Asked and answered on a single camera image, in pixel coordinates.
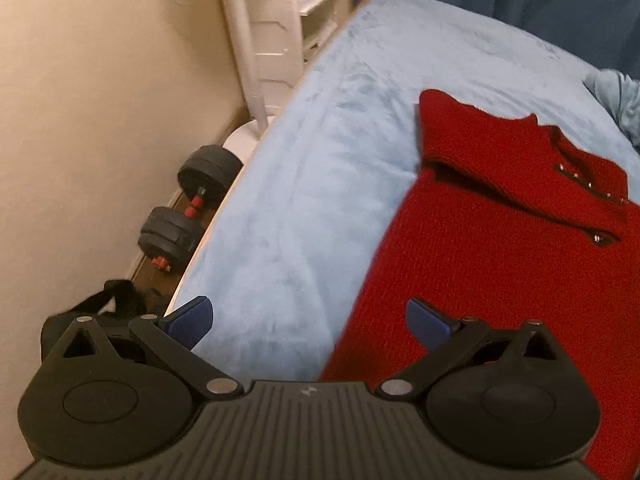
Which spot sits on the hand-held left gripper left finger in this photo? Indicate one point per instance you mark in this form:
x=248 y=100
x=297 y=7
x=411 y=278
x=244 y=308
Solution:
x=192 y=321

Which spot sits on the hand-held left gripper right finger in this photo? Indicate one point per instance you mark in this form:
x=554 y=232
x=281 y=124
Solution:
x=427 y=326

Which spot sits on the red knit sweater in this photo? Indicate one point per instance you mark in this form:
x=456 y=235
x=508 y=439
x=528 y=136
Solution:
x=475 y=260

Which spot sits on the light blue bed blanket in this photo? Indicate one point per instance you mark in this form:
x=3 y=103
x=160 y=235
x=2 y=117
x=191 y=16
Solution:
x=320 y=160

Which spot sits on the white standing fan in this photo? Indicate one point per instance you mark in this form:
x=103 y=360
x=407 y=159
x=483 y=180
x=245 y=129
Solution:
x=247 y=60

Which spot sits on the crumpled grey-blue blanket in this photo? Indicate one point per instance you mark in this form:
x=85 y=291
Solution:
x=617 y=105

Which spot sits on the white shelf unit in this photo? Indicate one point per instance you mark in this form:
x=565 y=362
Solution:
x=280 y=20

